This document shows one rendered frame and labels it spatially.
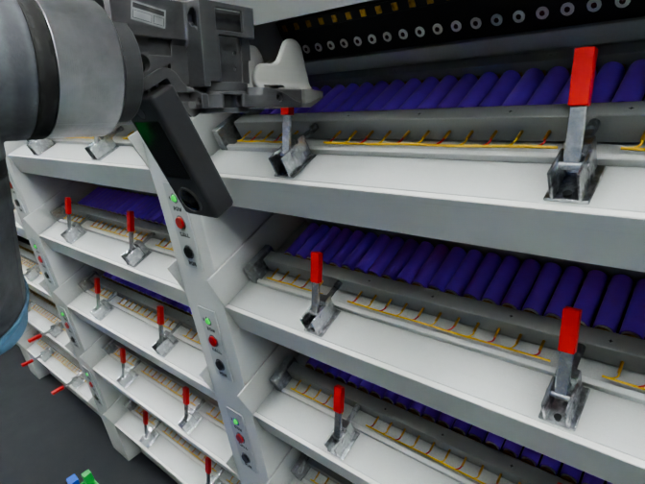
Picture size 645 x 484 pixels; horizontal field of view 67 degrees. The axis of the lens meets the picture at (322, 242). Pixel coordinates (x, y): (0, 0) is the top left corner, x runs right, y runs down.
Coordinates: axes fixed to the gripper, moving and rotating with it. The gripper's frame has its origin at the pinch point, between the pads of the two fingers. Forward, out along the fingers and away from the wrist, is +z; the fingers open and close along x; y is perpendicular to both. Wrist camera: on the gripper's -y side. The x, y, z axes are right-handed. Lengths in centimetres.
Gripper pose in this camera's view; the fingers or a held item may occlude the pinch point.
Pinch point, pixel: (299, 103)
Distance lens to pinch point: 51.4
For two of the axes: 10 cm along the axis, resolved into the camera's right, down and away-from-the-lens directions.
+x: -7.4, -1.5, 6.5
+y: -0.2, -9.7, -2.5
